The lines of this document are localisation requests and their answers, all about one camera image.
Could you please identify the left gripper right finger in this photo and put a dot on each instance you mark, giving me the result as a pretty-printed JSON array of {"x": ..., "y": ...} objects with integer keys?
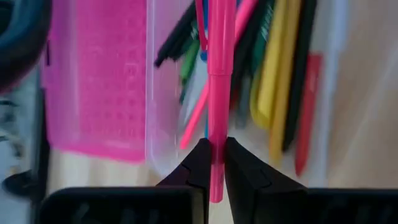
[{"x": 258, "y": 196}]

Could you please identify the yellow highlighter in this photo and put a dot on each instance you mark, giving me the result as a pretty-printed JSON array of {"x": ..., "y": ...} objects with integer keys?
[{"x": 264, "y": 102}]

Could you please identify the pink highlighter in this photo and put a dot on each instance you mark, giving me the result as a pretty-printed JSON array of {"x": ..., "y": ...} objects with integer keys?
[{"x": 220, "y": 102}]

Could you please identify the black metal table frame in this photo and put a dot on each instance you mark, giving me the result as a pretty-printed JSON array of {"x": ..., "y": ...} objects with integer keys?
[{"x": 42, "y": 140}]

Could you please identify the yellow wooden pencil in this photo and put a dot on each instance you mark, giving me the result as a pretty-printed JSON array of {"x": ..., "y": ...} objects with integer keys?
[{"x": 280, "y": 124}]

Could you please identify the light green pen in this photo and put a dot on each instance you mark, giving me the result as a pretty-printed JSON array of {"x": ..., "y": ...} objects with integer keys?
[{"x": 190, "y": 59}]

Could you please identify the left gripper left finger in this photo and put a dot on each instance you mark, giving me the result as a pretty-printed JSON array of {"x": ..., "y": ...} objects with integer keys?
[{"x": 196, "y": 174}]

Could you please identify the pink lid clear pencil box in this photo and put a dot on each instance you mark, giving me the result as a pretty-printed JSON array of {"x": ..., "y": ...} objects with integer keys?
[{"x": 99, "y": 93}]

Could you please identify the red pen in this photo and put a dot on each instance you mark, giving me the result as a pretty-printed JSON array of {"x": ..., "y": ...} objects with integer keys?
[{"x": 308, "y": 118}]

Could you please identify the black marker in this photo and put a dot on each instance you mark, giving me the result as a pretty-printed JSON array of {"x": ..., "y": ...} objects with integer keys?
[{"x": 177, "y": 37}]

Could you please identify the plain black pen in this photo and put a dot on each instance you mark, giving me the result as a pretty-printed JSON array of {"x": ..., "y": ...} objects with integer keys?
[{"x": 300, "y": 77}]

